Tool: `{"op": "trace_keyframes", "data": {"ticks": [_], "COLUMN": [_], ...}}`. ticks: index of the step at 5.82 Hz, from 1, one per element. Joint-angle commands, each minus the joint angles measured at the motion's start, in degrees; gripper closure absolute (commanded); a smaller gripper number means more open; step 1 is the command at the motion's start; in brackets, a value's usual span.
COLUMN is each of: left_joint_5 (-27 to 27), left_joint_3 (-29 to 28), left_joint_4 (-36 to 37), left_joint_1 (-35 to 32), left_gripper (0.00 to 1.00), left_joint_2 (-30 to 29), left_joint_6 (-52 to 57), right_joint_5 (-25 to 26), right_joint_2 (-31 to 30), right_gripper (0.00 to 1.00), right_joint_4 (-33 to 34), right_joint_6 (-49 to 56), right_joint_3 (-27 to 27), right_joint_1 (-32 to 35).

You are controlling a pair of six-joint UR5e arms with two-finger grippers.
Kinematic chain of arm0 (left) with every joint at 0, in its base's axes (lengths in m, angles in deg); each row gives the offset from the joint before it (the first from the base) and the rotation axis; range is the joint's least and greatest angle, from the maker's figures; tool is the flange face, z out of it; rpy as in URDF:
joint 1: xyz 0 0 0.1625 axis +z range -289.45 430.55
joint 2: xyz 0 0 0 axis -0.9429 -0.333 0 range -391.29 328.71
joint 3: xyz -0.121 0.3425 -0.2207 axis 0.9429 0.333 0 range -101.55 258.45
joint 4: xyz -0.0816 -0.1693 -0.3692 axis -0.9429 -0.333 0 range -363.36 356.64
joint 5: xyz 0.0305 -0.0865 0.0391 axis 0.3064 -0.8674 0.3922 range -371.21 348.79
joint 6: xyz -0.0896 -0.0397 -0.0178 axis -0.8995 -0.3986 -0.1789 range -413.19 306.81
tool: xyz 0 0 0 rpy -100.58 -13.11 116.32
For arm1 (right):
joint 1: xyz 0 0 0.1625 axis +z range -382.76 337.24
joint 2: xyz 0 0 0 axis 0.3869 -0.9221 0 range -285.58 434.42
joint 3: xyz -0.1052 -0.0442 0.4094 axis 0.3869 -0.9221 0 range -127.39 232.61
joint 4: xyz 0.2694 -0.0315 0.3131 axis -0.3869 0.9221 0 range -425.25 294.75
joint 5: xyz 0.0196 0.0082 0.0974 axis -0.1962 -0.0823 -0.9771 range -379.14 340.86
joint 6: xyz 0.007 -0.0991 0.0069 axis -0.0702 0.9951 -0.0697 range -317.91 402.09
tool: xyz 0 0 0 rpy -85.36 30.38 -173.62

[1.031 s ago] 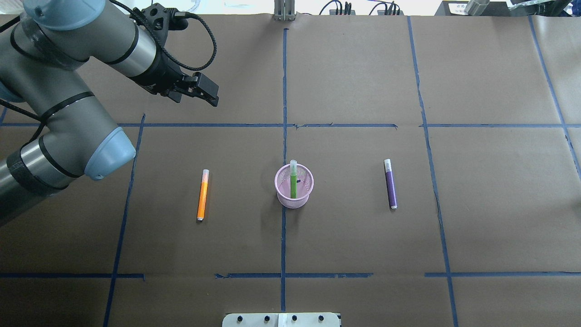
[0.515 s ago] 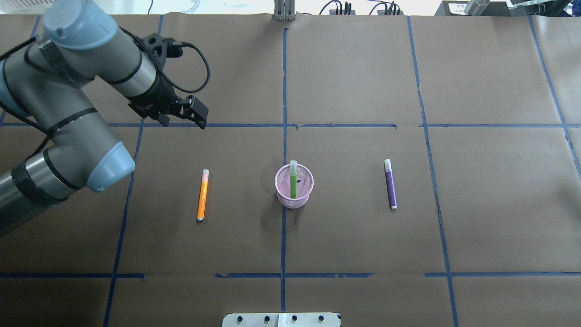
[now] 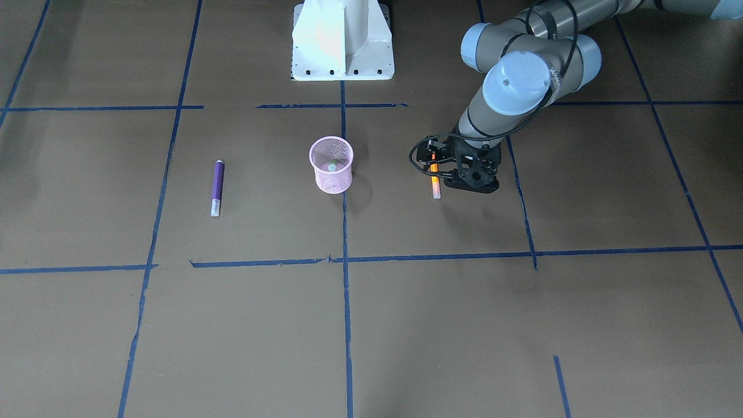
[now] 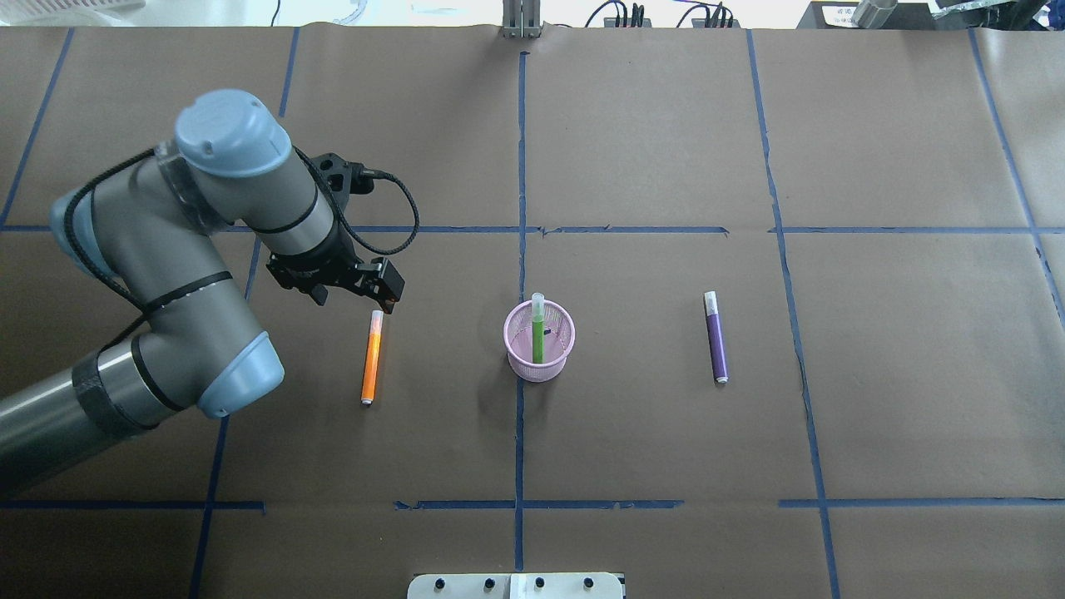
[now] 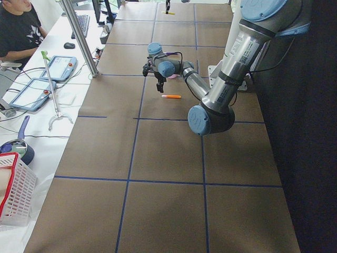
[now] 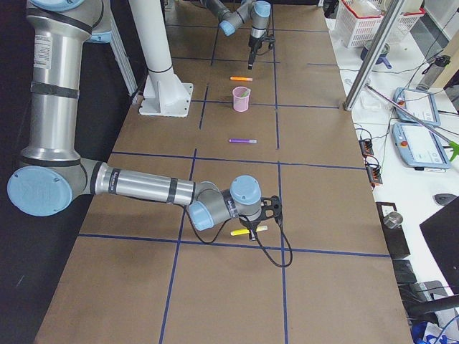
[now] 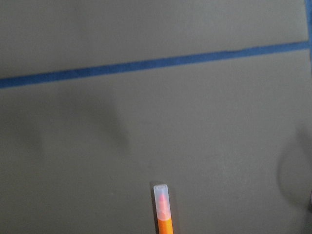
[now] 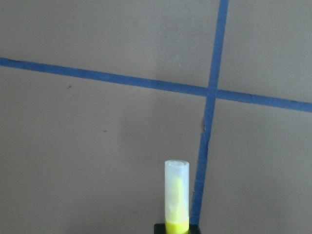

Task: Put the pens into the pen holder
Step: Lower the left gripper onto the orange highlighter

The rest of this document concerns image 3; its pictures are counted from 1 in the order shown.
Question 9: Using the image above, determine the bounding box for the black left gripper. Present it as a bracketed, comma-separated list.
[427, 136, 482, 175]

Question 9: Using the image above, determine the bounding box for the orange highlighter pen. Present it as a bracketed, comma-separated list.
[429, 163, 441, 200]

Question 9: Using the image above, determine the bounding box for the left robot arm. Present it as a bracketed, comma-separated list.
[408, 1, 741, 188]

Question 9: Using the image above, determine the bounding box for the pink mesh pen holder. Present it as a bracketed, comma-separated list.
[309, 136, 355, 194]

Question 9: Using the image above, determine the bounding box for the purple highlighter pen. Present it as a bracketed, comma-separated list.
[210, 160, 225, 218]

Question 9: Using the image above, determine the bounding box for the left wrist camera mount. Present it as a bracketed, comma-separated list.
[443, 142, 502, 194]

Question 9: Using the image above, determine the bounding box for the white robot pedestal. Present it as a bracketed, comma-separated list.
[290, 1, 395, 82]

